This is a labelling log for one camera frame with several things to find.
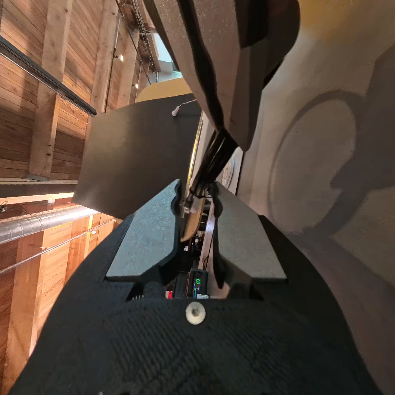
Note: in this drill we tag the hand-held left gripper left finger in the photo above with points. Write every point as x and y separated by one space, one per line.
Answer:
145 243

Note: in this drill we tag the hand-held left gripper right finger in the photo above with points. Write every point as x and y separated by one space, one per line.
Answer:
247 247

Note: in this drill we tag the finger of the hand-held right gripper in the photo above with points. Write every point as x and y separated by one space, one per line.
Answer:
228 77
182 52

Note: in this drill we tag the black ceiling track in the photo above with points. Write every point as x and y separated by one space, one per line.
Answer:
46 77

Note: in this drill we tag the silver ventilation duct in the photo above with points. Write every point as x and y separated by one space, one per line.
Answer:
46 220

